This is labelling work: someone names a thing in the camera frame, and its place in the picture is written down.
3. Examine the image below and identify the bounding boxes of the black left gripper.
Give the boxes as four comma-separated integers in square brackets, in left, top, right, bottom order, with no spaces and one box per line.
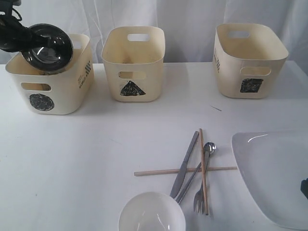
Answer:
[0,0,49,52]

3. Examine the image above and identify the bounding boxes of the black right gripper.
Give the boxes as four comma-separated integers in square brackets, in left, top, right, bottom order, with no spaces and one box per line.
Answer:
[300,179,308,194]

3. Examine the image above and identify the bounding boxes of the steel bowl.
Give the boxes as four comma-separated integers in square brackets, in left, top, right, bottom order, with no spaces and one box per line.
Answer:
[21,24,73,73]

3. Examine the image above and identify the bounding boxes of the steel table knife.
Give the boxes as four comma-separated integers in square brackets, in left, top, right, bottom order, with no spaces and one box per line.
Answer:
[169,131,199,198]

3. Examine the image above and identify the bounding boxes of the round white bowl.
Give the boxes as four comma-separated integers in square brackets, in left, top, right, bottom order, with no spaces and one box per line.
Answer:
[118,192,186,231]

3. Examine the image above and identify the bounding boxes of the large white square plate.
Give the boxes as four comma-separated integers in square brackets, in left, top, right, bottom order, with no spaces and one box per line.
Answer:
[231,129,308,231]

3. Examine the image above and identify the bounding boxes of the cream bin with circle mark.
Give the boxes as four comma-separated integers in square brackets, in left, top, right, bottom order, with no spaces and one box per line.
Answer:
[5,34,94,115]

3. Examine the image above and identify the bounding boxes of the long steel spoon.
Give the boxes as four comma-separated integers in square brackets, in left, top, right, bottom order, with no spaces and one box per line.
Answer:
[176,142,217,204]

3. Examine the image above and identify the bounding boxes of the cream bin with triangle mark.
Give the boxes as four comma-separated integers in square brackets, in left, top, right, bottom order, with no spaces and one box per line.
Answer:
[102,26,166,102]

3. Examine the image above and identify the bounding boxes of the small steel fork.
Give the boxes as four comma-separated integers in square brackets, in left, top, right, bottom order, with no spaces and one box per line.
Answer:
[193,151,210,214]

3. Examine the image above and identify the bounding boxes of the crosswise wooden chopstick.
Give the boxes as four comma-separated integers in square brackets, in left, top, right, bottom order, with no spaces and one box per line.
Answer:
[134,167,238,177]

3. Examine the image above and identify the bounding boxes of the cream bin with square mark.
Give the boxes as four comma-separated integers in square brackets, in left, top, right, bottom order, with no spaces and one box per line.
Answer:
[213,23,289,99]

